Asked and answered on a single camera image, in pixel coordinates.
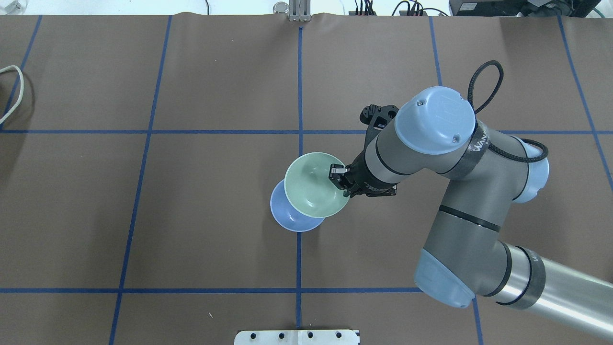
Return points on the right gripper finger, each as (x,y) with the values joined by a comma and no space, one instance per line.
(337,180)
(337,169)

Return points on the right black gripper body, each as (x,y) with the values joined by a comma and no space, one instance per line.
(358,179)

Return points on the green bowl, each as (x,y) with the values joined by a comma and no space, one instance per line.
(309,189)

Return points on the blue bowl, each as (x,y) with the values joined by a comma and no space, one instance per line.
(287,216)

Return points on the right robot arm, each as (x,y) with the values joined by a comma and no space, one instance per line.
(488,171)

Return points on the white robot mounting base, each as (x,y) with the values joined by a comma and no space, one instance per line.
(298,337)

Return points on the black device on desk edge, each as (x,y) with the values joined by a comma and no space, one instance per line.
(522,8)

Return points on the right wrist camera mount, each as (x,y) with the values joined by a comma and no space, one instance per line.
(376,117)

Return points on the aluminium frame post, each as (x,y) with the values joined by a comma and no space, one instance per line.
(299,11)

